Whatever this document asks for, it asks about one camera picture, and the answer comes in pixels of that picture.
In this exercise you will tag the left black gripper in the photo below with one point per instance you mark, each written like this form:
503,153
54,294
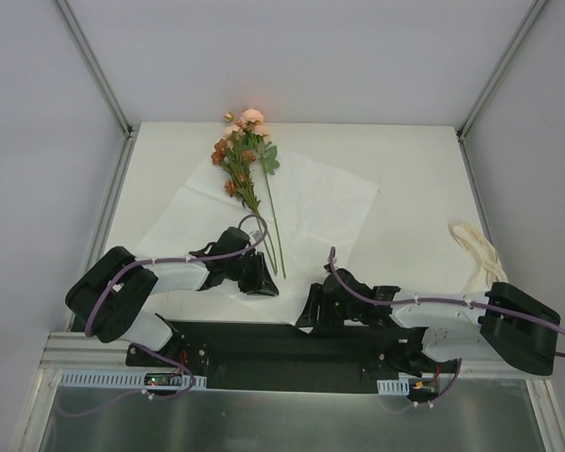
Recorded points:
250,278

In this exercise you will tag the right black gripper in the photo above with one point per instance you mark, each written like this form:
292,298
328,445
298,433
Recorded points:
320,304

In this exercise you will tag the translucent white wrapping paper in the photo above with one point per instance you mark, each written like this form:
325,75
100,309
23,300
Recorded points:
319,207

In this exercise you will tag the orange brown flower bunch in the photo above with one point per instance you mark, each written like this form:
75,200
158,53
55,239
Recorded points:
237,158

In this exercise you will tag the pink rose stem with leaves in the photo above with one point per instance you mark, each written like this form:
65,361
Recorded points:
274,245

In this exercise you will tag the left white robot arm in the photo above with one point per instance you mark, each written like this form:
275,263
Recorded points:
110,297

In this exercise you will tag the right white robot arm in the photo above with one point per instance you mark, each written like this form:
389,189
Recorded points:
502,323

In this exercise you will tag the cream printed ribbon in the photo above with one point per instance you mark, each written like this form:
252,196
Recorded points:
488,267

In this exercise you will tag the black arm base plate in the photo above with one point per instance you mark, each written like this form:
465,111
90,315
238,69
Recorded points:
280,358

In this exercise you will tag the right white cable duct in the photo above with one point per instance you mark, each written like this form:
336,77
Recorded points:
393,387

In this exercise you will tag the white cable duct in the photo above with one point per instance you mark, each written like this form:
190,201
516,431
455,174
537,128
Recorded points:
393,387
130,380

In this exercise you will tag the left aluminium frame post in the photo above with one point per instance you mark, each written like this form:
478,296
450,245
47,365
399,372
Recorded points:
81,42

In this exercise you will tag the aluminium frame post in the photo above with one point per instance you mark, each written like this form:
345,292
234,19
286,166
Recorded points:
81,42
525,26

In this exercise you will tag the left white cable duct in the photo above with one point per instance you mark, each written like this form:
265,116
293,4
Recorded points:
130,380

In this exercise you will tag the aluminium front rail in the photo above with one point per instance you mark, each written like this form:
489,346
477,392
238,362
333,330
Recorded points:
76,351

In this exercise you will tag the right aluminium frame post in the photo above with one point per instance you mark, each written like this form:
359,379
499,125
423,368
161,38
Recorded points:
525,26

